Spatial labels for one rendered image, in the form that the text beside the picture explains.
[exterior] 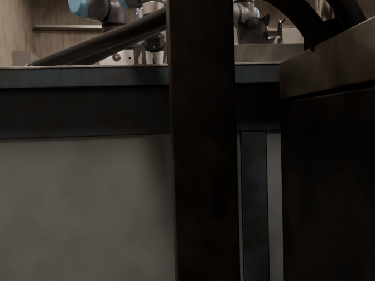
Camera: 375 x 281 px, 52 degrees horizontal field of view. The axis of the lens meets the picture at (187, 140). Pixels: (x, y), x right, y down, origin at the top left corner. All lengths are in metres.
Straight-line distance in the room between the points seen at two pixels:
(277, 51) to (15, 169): 0.59
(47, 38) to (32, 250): 9.79
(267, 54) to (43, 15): 9.88
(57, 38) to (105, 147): 9.74
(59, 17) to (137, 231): 9.93
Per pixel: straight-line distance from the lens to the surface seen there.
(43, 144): 0.75
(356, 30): 0.44
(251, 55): 0.87
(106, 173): 0.73
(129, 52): 1.58
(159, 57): 1.36
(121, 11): 1.77
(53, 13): 10.59
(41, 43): 10.46
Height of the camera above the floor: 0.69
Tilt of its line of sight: 2 degrees down
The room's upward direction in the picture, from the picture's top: 2 degrees counter-clockwise
